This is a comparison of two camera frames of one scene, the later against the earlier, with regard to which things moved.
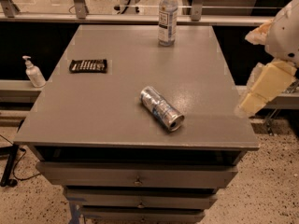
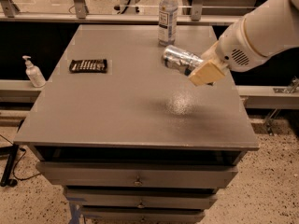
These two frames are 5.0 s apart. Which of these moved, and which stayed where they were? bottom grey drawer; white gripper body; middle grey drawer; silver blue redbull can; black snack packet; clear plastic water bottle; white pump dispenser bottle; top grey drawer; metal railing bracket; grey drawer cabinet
Moved: silver blue redbull can; white gripper body
Stayed: grey drawer cabinet; top grey drawer; black snack packet; clear plastic water bottle; white pump dispenser bottle; metal railing bracket; middle grey drawer; bottom grey drawer
